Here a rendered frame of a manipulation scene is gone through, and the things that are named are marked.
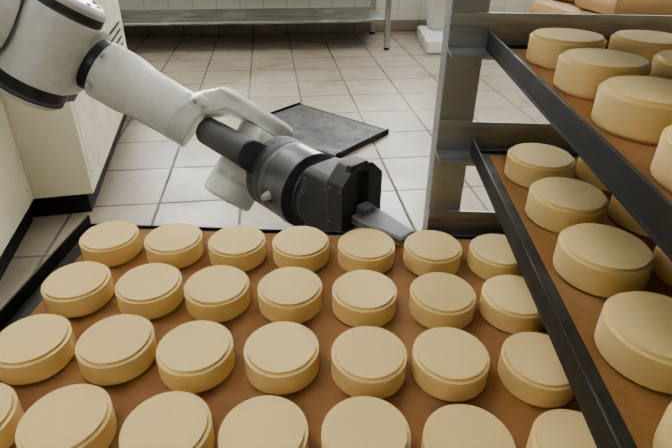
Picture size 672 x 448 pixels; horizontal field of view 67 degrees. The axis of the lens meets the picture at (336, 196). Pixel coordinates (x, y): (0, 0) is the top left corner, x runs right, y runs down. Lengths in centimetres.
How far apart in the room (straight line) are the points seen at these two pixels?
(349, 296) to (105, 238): 23
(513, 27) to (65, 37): 46
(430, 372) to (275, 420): 10
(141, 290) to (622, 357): 32
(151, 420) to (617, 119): 29
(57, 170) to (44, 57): 133
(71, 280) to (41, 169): 153
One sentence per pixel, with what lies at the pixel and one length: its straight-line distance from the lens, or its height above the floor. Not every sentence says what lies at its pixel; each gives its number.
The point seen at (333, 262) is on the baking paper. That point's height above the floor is 68.
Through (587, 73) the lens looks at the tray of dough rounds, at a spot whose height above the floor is 88.
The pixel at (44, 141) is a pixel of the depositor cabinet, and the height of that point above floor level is 29.
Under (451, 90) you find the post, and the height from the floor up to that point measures 82.
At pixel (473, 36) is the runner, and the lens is 44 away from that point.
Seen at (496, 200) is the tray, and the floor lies 78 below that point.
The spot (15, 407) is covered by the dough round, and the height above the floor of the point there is 70.
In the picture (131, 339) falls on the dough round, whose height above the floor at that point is 70.
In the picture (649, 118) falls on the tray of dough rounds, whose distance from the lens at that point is 27.
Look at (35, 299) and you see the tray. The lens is 48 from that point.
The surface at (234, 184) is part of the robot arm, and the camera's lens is 63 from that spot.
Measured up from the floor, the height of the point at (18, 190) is 17.
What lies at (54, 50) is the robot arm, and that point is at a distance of 65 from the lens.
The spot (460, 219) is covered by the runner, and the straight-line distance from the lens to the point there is 50.
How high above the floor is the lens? 95
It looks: 29 degrees down
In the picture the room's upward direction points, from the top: 1 degrees clockwise
